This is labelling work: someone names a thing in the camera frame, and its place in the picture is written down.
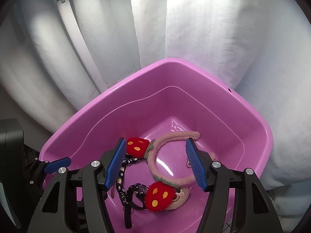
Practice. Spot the beige sloth plush keychain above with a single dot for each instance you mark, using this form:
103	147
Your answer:
181	197

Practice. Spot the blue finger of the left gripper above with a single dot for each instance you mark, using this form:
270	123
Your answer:
54	166

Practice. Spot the pearl hair claw clip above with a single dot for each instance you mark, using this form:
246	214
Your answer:
188	165

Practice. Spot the white curtain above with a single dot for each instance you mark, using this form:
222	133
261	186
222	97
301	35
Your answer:
58	55

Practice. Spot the black printed lanyard keyring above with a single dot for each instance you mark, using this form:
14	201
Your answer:
128	160

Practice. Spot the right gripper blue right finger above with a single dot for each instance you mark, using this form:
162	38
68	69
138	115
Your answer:
198	164

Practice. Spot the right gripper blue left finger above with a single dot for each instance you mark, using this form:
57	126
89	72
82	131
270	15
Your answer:
112	162

